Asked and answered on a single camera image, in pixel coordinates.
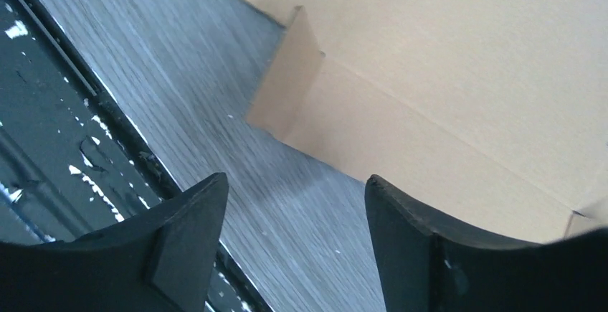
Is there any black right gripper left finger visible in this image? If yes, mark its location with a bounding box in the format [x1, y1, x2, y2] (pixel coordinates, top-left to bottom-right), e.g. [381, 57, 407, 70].
[1, 173, 229, 311]

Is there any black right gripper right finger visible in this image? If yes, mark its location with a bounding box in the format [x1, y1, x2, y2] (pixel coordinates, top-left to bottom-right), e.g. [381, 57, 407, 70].
[364, 175, 607, 311]

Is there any brown cardboard box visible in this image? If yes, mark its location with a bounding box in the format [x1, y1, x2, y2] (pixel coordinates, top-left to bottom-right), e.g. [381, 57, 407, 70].
[243, 0, 607, 242]

